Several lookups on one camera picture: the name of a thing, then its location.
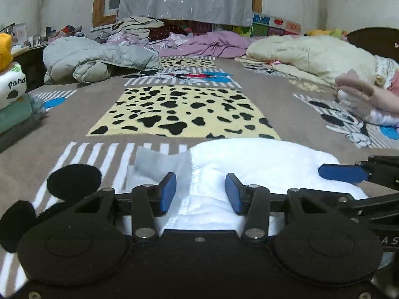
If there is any white grey garment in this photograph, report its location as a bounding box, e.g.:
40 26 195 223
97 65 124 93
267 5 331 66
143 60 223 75
126 138 366 231

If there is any folded pink sweater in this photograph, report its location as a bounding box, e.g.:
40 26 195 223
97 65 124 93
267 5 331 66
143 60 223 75
335 70 399 116

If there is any cartoon patterned brown blanket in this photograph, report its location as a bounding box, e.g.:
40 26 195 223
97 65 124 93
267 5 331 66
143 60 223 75
1 61 398 298

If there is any white patterned baby cloth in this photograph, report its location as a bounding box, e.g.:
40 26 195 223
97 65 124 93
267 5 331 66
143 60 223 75
375 55 399 89

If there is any cream yellow quilt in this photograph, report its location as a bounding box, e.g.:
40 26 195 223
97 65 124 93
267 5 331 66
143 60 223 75
236 35 376 86

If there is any dark wooden headboard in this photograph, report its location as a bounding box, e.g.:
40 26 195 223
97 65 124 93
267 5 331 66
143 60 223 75
347 27 399 62

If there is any yellow plush toy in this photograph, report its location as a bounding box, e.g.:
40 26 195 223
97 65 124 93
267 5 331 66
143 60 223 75
305 29 348 39

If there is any pale green puffy jacket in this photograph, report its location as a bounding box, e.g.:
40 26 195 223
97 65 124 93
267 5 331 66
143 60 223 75
43 36 160 85

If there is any purple crumpled sheet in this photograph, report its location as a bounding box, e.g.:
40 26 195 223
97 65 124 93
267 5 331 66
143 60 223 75
105 30 254 59

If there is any beige black striped clothing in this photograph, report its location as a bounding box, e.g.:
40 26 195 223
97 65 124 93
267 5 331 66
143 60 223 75
111 16 164 39

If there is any colourful toy box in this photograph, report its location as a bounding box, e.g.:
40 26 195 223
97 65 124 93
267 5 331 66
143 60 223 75
233 13 302 37

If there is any cluttered dark desk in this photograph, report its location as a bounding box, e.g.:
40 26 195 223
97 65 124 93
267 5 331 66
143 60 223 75
12 32 90 92

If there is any yellow knit sweater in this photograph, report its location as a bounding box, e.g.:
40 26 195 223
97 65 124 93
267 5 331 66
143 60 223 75
0 33 13 72

